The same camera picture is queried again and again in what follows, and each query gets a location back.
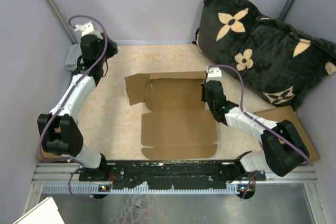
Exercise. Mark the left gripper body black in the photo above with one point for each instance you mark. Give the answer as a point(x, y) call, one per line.
point(110, 51)

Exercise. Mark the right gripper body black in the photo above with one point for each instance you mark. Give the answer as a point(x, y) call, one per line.
point(204, 97)

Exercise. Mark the brown cardboard box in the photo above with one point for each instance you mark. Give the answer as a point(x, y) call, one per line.
point(178, 125)

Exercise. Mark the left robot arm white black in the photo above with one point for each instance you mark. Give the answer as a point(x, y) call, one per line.
point(90, 70)

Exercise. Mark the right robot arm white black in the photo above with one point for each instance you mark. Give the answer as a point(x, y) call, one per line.
point(282, 147)

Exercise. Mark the folded cardboard box right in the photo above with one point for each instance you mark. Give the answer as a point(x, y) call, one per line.
point(287, 113)

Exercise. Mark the folded cardboard box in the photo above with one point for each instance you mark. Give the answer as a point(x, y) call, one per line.
point(50, 155)
point(287, 113)

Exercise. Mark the folded cardboard box left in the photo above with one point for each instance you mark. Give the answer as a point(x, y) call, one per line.
point(50, 155)

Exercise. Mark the grey folded cloth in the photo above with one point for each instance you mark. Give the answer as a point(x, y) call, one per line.
point(72, 57)

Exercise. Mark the black floral plush pillow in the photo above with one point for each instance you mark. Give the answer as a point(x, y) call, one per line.
point(278, 62)

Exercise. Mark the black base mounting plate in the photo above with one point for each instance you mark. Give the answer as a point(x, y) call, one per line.
point(194, 174)

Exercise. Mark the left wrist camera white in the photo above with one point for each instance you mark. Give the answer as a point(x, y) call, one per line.
point(87, 29)

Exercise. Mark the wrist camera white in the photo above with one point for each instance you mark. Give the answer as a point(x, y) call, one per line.
point(87, 29)
point(213, 74)

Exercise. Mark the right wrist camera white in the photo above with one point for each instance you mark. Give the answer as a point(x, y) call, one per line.
point(213, 74)

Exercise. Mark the aluminium rail frame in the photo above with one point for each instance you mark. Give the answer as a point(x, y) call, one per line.
point(178, 192)

